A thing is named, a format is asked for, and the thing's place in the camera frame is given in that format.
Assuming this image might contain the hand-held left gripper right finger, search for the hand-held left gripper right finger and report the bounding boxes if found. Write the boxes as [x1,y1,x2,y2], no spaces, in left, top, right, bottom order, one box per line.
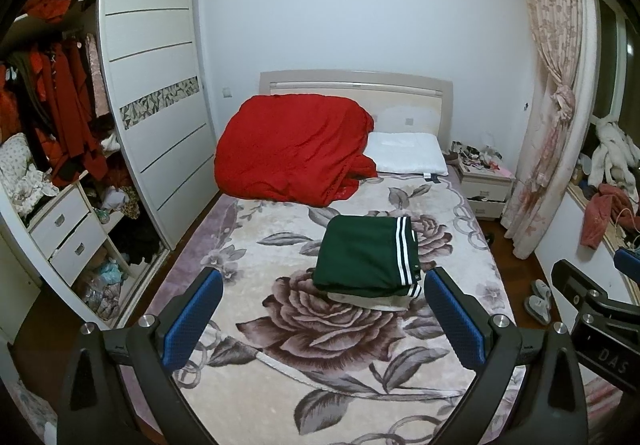
[424,266,588,445]

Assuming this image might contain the white nightstand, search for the white nightstand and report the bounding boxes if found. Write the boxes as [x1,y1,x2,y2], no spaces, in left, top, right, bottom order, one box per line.
[459,165,516,222]

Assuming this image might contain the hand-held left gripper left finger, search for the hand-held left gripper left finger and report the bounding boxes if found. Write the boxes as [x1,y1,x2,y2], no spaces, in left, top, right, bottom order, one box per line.
[56,267,224,445]

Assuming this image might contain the white cable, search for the white cable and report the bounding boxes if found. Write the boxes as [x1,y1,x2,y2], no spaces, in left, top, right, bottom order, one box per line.
[617,207,640,236]

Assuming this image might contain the beige wooden bed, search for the beige wooden bed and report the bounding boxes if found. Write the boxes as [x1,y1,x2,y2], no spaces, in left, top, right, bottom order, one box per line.
[258,70,453,166]

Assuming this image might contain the bed with floral blanket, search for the bed with floral blanket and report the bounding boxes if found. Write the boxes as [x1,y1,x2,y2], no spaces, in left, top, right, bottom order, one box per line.
[117,172,526,445]

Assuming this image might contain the dusty red garment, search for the dusty red garment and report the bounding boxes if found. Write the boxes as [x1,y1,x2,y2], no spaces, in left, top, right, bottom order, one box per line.
[580,182,636,251]

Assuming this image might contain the loose pink floral curtain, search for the loose pink floral curtain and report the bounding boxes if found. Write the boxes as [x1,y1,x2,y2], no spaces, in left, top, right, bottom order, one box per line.
[582,375,626,426]

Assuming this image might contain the green varsity jacket white sleeves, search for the green varsity jacket white sleeves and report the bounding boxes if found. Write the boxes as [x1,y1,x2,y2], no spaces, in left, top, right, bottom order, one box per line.
[312,215,423,312]

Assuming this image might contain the tied pink floral curtain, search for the tied pink floral curtain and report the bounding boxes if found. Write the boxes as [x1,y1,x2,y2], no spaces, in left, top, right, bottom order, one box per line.
[500,0,596,261]

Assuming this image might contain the white plush toy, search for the white plush toy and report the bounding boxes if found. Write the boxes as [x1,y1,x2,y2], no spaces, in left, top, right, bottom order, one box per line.
[587,115,640,198]

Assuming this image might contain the floral bedding in wardrobe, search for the floral bedding in wardrobe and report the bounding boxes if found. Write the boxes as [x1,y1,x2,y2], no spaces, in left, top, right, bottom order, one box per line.
[0,132,56,216]

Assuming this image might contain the red quilt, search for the red quilt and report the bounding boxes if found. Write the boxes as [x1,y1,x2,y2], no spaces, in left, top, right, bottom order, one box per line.
[214,94,378,206]

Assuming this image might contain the white pillow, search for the white pillow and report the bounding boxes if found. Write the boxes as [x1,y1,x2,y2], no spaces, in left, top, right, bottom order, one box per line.
[366,131,449,177]

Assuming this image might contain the window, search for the window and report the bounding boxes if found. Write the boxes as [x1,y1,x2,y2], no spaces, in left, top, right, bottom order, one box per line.
[592,0,640,136]

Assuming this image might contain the white wardrobe sliding door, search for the white wardrobe sliding door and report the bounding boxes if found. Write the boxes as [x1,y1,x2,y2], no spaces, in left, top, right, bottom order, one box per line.
[97,0,218,251]

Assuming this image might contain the hanging red clothes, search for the hanging red clothes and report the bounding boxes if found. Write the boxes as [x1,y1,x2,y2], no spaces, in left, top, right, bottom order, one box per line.
[0,0,108,188]

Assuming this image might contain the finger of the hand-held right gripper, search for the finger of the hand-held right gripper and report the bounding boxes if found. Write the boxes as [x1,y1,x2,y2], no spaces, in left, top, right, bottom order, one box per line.
[551,259,611,311]
[614,247,640,281]

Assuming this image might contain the white wardrobe drawer unit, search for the white wardrobe drawer unit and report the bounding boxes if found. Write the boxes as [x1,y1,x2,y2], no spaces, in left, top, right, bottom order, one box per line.
[27,185,108,281]

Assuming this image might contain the clothes pile in wardrobe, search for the clothes pile in wardrobe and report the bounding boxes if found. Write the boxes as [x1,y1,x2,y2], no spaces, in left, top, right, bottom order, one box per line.
[75,175,161,321]

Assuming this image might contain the nightstand clutter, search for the nightstand clutter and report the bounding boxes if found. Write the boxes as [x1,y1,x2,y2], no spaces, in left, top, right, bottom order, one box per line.
[450,141,513,172]

